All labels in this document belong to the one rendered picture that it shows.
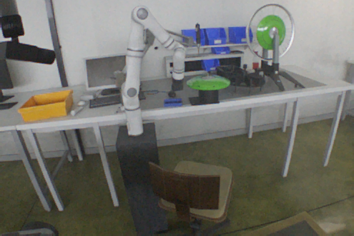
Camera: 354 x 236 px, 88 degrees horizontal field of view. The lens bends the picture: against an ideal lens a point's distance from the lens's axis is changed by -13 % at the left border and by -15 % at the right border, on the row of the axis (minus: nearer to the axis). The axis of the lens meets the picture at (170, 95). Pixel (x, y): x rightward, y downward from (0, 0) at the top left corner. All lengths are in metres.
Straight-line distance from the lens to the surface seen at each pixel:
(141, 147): 1.26
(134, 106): 1.22
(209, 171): 1.36
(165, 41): 1.17
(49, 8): 2.45
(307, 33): 3.08
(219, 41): 2.23
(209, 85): 1.40
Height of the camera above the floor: 1.50
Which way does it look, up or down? 20 degrees down
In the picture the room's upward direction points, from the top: 4 degrees counter-clockwise
